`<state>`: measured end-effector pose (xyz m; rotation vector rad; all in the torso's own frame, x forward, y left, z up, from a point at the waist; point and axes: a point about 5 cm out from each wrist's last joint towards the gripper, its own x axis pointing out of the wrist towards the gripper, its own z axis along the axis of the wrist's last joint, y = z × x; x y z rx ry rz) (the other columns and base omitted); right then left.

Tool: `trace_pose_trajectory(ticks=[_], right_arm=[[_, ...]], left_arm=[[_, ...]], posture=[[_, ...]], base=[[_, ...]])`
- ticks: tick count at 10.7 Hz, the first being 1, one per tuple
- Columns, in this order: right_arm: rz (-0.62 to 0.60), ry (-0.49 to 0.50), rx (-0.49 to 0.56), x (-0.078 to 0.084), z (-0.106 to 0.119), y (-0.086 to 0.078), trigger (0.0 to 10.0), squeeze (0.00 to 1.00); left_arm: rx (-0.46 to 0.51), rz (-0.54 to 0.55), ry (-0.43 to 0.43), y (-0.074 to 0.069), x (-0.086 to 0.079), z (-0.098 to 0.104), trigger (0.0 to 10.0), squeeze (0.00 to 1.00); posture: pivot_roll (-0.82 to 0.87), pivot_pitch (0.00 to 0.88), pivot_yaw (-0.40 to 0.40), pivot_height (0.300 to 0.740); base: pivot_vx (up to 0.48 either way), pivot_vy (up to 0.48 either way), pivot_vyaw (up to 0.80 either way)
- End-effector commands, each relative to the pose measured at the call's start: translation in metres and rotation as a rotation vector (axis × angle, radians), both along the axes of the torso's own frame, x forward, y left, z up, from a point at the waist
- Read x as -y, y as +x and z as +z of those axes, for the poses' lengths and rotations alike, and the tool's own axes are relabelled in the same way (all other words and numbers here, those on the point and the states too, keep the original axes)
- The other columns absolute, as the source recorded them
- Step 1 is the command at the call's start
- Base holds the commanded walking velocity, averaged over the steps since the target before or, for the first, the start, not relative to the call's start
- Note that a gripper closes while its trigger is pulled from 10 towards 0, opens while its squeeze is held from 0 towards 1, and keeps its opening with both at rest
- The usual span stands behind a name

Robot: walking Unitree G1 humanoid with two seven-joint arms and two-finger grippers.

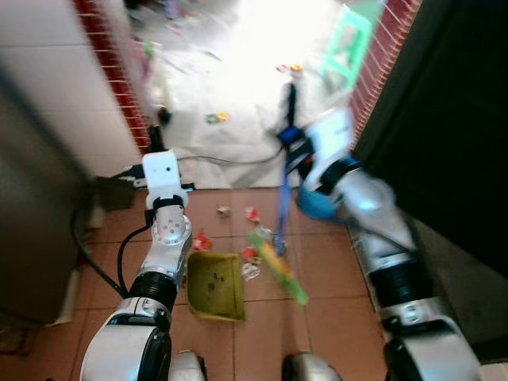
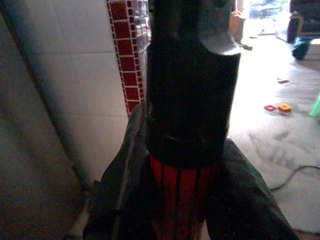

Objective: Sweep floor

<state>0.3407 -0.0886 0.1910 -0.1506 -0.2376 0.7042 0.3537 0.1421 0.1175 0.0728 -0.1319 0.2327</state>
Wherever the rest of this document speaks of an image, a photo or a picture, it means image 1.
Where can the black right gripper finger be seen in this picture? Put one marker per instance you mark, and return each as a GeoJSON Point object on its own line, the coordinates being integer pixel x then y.
{"type": "Point", "coordinates": [291, 105]}

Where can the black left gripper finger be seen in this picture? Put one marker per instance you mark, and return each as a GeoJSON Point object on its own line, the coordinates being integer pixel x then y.
{"type": "Point", "coordinates": [155, 140]}

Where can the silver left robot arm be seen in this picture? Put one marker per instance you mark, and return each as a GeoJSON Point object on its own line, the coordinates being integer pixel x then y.
{"type": "Point", "coordinates": [151, 262]}

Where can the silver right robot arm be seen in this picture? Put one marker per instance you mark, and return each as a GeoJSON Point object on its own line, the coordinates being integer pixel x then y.
{"type": "Point", "coordinates": [389, 238]}

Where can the small black floor object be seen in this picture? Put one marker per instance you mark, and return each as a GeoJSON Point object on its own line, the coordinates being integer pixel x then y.
{"type": "Point", "coordinates": [164, 116]}

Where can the red and orange litter piece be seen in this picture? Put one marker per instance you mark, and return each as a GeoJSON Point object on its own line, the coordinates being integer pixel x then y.
{"type": "Point", "coordinates": [290, 68]}

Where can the white crumpled litter piece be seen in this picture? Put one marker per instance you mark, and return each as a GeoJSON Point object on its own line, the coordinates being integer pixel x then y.
{"type": "Point", "coordinates": [224, 210]}

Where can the red wrapper litter piece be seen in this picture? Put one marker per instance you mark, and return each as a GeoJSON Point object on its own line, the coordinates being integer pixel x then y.
{"type": "Point", "coordinates": [252, 213]}
{"type": "Point", "coordinates": [249, 253]}
{"type": "Point", "coordinates": [202, 241]}

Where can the blue wrist wrap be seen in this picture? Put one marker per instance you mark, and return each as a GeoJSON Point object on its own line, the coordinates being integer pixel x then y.
{"type": "Point", "coordinates": [316, 205]}

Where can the green and orange litter piece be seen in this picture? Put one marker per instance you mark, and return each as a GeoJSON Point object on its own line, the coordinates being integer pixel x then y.
{"type": "Point", "coordinates": [217, 117]}

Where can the green plastic stool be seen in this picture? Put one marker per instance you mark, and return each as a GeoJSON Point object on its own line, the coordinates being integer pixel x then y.
{"type": "Point", "coordinates": [349, 48]}

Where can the clear plastic litter piece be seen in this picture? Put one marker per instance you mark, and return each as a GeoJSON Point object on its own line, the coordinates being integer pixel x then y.
{"type": "Point", "coordinates": [250, 271]}

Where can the grey metal cabinet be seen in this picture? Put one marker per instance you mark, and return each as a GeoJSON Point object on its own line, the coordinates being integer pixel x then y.
{"type": "Point", "coordinates": [36, 206]}

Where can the dark wooden door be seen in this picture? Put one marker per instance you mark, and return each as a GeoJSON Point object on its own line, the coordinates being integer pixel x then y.
{"type": "Point", "coordinates": [444, 119]}

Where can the silver left robot leg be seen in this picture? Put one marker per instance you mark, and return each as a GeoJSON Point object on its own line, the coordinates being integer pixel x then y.
{"type": "Point", "coordinates": [189, 367]}

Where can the silver robot leg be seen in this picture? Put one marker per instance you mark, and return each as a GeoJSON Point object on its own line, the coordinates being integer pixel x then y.
{"type": "Point", "coordinates": [311, 367]}
{"type": "Point", "coordinates": [189, 367]}

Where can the silver right robot leg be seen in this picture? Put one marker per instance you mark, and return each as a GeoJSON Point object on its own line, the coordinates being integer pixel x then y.
{"type": "Point", "coordinates": [311, 367]}

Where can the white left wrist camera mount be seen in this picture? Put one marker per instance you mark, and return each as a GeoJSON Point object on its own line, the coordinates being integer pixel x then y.
{"type": "Point", "coordinates": [164, 175]}

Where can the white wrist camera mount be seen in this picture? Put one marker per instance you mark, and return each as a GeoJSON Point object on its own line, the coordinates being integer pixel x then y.
{"type": "Point", "coordinates": [164, 175]}
{"type": "Point", "coordinates": [332, 143]}

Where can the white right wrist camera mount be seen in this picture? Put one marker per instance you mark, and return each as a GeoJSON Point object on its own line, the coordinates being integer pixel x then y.
{"type": "Point", "coordinates": [332, 143]}

